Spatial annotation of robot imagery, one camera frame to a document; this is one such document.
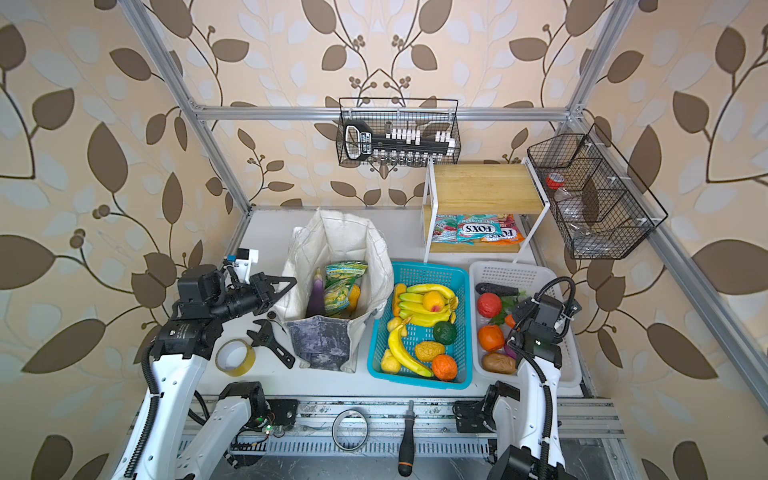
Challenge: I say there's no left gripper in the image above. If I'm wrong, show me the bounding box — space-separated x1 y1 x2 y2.
206 274 295 326

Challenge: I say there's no orange carrot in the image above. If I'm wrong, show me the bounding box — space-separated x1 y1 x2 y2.
489 296 519 328

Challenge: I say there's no purple eggplant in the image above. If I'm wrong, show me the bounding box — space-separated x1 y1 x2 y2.
305 268 325 318

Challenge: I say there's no green snack bag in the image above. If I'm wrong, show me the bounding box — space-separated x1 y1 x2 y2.
325 260 368 283
325 281 354 316

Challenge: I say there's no cream canvas grocery bag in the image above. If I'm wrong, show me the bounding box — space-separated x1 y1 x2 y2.
277 210 394 374

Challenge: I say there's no yellow pear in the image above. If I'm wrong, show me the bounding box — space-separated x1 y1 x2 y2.
347 284 361 313

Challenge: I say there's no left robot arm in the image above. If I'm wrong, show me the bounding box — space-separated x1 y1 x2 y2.
113 262 298 479

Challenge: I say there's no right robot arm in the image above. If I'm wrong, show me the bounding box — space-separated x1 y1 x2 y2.
488 276 580 479

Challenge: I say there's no purple onion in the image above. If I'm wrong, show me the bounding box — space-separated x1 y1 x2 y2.
504 344 517 359

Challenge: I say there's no black clamp tool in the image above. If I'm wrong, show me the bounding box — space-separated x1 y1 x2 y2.
246 318 296 369

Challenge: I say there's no white plastic basket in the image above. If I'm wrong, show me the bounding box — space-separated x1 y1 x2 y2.
467 261 582 397

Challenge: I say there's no orange fruit in white basket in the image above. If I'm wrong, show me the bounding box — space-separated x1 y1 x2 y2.
477 324 505 352

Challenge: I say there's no red tomato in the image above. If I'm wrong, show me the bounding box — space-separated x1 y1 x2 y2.
476 293 503 319

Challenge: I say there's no brown potato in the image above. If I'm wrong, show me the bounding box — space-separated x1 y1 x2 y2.
481 352 517 375

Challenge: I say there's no dark green cucumber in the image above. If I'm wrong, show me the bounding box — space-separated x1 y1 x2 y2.
475 282 520 297

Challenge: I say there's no yellow tape roll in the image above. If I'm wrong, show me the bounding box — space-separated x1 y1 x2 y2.
214 339 256 377

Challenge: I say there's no banana bunch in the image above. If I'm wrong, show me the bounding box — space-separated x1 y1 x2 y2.
392 283 460 328

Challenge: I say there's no green avocado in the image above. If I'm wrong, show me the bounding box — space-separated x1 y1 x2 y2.
432 321 458 345

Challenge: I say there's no orange tangerine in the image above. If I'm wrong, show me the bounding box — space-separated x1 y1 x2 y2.
431 354 458 382

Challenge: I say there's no yellow peach fruit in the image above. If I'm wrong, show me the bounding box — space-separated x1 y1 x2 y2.
422 291 446 313

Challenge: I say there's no teal plastic basket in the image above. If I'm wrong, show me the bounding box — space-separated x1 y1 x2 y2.
367 262 473 390

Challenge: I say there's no plastic bottle red cap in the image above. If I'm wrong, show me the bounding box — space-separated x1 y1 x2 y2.
545 172 584 222

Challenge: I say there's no yellow lemon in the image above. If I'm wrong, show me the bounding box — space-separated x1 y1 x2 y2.
387 317 403 332

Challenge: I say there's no single yellow banana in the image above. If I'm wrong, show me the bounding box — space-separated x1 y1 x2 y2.
388 325 434 378

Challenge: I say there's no white wooden two-tier shelf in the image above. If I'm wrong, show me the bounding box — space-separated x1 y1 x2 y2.
422 161 551 263

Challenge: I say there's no black socket tool set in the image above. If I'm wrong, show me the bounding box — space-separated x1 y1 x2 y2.
336 120 461 167

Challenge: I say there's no black orange screwdriver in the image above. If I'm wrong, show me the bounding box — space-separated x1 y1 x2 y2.
398 400 416 478

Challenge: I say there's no black wire basket right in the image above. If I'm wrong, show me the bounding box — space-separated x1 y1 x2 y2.
527 125 668 260

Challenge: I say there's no black wire basket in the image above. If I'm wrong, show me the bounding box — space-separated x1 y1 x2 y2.
335 96 461 168
527 125 668 260

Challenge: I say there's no black cable ring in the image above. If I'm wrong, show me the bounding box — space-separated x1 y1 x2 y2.
331 407 371 453

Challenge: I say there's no black wire basket centre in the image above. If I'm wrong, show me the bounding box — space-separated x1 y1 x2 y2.
335 96 461 168

